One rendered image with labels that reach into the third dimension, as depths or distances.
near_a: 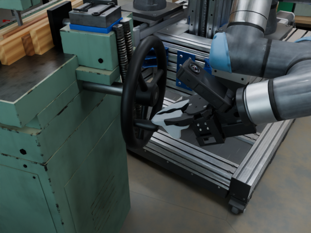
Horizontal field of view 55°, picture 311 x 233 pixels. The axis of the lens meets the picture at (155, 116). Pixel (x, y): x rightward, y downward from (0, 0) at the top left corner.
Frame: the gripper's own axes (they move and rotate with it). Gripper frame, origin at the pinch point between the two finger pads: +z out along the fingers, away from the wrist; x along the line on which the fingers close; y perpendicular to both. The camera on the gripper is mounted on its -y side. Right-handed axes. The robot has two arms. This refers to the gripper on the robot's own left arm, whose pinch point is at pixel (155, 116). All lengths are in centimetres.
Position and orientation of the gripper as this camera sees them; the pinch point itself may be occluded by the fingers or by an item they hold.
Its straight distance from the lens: 64.4
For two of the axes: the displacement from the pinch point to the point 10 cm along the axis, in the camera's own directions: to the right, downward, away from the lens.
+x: 3.6, -5.9, 7.3
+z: -8.1, 1.8, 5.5
